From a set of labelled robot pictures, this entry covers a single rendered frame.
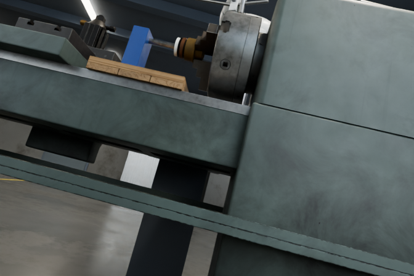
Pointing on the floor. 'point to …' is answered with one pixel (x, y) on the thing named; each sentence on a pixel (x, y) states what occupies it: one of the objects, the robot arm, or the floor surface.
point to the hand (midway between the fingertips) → (235, 4)
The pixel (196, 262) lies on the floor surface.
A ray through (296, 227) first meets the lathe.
